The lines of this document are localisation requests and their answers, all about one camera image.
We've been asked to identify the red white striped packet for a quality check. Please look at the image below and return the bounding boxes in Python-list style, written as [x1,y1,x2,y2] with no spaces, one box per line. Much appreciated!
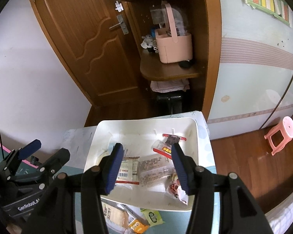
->
[116,157,140,185]

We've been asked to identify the red apple chips bag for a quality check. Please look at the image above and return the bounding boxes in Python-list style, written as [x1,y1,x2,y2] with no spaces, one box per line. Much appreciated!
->
[166,174,188,205]

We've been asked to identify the beige kraft snack packet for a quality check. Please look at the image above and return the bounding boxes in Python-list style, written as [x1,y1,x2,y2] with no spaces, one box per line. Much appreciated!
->
[102,202,129,232]

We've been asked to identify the lime green snack packet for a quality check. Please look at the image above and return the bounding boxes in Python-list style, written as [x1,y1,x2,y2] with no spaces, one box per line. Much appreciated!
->
[141,209,164,227]

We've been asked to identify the orange oat snack packet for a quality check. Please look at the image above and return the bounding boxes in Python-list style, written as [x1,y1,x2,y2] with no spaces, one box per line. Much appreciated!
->
[128,215,149,233]

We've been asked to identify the dark dried fruit packet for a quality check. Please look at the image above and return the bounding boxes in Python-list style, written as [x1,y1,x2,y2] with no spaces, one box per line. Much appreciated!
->
[152,134,187,159]

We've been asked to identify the white plastic storage bin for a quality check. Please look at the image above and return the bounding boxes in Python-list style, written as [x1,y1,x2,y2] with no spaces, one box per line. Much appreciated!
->
[84,118,198,212]

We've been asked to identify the folded pink cloth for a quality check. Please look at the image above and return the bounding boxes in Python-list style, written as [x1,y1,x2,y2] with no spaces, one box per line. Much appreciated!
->
[150,79,190,93]

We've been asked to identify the pink plastic stool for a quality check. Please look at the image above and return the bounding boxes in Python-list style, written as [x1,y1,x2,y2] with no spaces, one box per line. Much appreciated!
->
[264,116,293,156]

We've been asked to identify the brown wooden door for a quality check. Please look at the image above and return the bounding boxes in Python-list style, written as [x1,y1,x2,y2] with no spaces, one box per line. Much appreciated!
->
[30,0,147,107]

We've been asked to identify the wooden corner shelf unit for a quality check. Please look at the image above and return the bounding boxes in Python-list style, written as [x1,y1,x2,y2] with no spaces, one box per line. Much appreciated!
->
[120,0,222,117]

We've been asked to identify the green chalkboard pink frame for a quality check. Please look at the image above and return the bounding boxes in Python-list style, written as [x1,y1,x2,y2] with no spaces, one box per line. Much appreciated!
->
[0,135,40,176]

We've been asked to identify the pink basket with handle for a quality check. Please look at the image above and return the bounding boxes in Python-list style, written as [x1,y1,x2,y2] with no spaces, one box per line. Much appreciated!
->
[155,2,193,64]

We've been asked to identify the colourful wall poster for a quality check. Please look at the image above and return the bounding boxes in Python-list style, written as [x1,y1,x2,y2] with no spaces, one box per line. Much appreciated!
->
[244,0,293,27]

